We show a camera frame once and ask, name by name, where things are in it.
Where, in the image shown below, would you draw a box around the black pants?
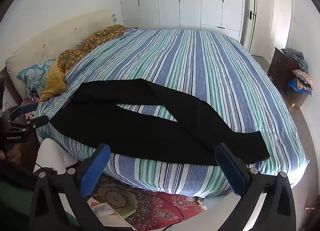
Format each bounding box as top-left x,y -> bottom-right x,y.
50,79 -> 270,166

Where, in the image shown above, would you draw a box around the teal damask pillow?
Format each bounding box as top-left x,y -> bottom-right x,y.
17,59 -> 55,97

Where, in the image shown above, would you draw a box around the mustard yellow pillow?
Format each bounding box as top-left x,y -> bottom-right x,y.
39,59 -> 67,103

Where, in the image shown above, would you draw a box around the papers and books on floor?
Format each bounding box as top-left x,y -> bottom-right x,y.
87,196 -> 136,231

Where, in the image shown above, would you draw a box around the cream upholstered headboard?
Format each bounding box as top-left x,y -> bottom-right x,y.
1,10 -> 122,104

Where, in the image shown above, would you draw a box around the orange floral green blanket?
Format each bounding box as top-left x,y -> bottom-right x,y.
58,24 -> 126,75

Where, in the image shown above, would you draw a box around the red patterned rug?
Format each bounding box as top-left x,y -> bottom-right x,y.
87,174 -> 206,230

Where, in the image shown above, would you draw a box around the pile of clothes on basket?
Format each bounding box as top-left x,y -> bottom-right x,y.
281,48 -> 313,110

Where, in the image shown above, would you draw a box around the dark wooden dresser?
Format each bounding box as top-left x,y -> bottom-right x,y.
267,48 -> 299,93

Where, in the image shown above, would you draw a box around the white built-in wardrobe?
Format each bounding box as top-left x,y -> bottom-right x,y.
120,0 -> 245,42

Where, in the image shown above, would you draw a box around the white door with black handle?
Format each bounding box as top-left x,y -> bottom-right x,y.
241,0 -> 258,52

